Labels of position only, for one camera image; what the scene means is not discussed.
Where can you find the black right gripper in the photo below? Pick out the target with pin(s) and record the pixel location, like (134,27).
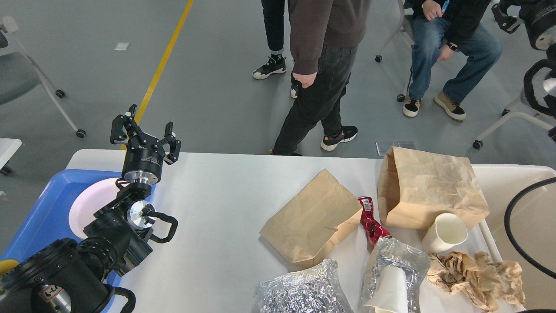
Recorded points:
(538,16)

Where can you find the white paper cup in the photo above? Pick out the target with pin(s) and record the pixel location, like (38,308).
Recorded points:
(447,230)

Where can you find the teal mug yellow inside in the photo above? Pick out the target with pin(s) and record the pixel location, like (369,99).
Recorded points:
(7,266)

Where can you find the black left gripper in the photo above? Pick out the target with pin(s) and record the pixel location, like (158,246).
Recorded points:
(141,158)

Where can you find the white plastic bin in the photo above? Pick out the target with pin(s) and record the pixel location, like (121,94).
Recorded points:
(532,223)

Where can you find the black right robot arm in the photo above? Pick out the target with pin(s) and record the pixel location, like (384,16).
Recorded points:
(547,103)

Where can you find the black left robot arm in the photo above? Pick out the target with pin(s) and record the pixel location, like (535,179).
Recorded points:
(69,276)

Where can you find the white side table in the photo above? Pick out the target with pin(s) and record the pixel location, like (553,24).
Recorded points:
(8,147)

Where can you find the foil bag with paper cup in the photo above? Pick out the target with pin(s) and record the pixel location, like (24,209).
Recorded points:
(394,275)

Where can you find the pink plate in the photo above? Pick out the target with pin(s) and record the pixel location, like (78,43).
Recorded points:
(88,202)

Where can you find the red foil wrapper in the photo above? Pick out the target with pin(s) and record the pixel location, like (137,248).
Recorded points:
(373,229)

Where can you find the blue plastic tray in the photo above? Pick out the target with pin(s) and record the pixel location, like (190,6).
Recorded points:
(48,220)

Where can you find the crumpled brown paper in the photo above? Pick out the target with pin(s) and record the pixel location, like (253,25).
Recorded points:
(484,282)

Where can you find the crumpled aluminium foil bag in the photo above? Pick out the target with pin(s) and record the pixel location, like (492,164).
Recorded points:
(314,290)

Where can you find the brown paper bag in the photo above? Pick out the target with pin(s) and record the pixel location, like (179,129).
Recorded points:
(416,186)
(317,219)

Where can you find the grey office chair left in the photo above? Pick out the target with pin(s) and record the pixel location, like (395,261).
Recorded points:
(20,73)

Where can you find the walking person dark clothes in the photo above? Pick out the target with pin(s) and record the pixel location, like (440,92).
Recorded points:
(324,38)

